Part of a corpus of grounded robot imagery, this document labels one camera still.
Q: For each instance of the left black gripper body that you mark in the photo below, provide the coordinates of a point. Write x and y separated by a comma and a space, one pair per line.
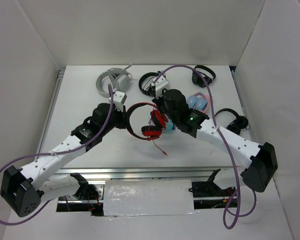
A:
118, 121

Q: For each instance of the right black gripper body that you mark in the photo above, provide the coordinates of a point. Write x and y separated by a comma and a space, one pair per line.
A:
161, 104

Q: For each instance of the red black headphones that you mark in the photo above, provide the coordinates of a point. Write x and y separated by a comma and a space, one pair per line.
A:
157, 122

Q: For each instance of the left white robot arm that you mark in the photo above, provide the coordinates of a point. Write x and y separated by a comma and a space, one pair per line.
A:
25, 188

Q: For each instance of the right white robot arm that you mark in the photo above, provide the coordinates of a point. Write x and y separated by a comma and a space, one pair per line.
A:
259, 160

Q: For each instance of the teal white headphones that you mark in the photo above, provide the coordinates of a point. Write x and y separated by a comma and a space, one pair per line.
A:
169, 126

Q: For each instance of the pink blue cat-ear headphones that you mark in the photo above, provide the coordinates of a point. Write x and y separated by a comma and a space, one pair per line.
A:
199, 101

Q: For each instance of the black folded headphones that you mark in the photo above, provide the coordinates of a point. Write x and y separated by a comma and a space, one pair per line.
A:
202, 75

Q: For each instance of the white grey headphones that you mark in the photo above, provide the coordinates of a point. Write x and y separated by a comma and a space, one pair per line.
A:
119, 78

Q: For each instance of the black thin-band headphones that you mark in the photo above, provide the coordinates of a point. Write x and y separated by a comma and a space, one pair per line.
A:
239, 123

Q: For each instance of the white foil-edged panel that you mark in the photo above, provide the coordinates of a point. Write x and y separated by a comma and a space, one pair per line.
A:
148, 198

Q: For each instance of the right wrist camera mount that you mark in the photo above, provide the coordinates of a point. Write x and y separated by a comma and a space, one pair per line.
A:
157, 87

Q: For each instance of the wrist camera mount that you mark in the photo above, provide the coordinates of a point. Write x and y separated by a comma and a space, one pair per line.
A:
117, 100
157, 87

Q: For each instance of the black wired headphones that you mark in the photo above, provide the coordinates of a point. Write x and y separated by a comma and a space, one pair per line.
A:
144, 84

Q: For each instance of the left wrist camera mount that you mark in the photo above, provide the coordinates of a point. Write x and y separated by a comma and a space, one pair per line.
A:
117, 100

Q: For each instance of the aluminium rail frame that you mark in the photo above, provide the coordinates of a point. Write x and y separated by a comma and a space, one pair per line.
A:
119, 152

